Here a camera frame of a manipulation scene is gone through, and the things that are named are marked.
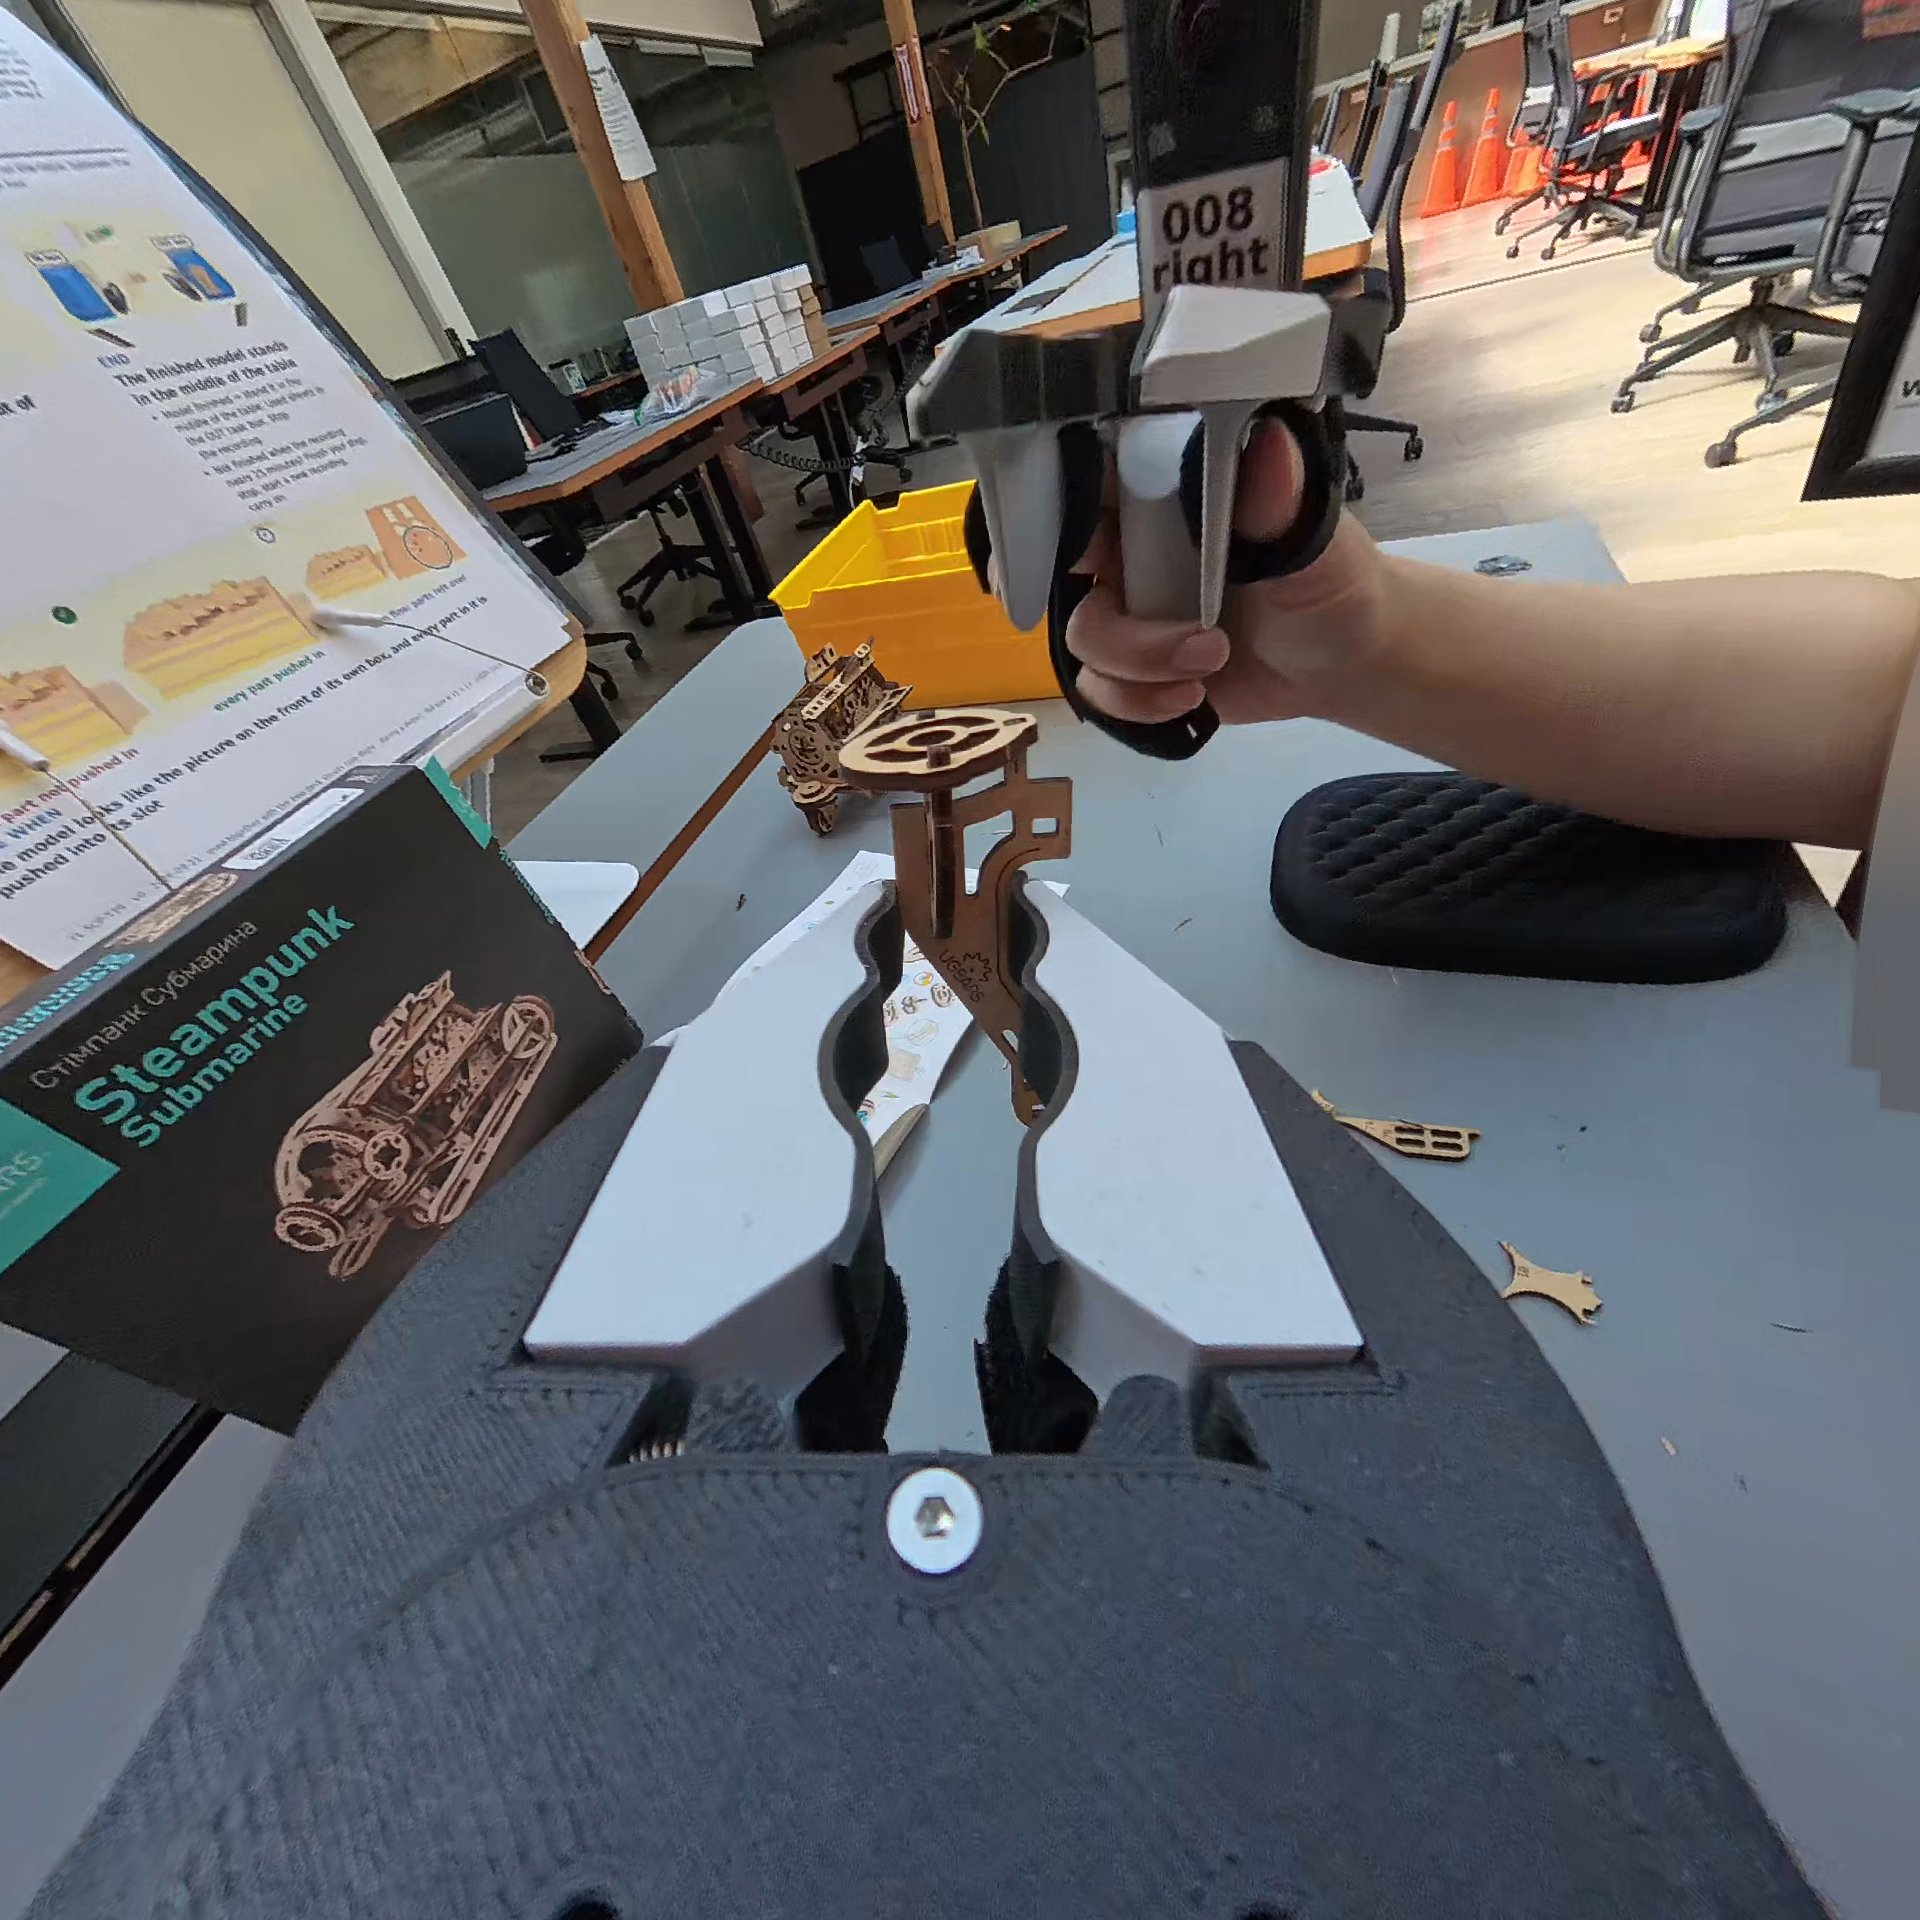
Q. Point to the black model kit box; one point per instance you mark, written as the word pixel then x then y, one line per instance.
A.
pixel 224 1080

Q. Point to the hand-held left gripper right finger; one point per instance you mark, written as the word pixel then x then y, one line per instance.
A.
pixel 1184 1184

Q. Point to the wooden fork arm part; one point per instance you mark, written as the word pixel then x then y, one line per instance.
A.
pixel 937 899

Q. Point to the black padded wrist rest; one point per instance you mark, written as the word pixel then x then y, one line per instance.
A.
pixel 1528 878

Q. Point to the slotted wooden offcut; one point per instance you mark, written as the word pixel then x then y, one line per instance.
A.
pixel 1419 1136

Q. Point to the black framed sign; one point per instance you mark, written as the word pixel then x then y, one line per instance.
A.
pixel 1875 389

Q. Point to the black office chair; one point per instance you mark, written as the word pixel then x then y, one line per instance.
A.
pixel 1770 181

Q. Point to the orange traffic cones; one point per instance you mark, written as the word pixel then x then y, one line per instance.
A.
pixel 1443 166

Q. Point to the assembled wooden model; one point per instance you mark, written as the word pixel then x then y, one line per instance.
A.
pixel 816 735

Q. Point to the person's right forearm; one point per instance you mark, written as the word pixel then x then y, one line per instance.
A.
pixel 1650 690

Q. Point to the pointed wooden scrap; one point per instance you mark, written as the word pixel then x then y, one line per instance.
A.
pixel 1553 1287

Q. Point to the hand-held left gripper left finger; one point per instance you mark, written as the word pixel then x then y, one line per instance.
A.
pixel 705 1184

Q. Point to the white instruction booklet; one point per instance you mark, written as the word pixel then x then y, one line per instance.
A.
pixel 916 1036

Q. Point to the stack of white boxes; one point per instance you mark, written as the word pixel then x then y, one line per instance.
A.
pixel 720 324

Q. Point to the person's right hand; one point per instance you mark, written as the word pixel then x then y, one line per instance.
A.
pixel 1290 645

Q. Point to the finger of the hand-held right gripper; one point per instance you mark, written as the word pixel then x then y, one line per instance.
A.
pixel 1019 510
pixel 1230 344

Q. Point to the wooden stand with instruction sheet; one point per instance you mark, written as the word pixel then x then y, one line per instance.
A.
pixel 224 452

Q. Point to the yellow plastic bin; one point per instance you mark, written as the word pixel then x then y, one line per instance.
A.
pixel 884 599

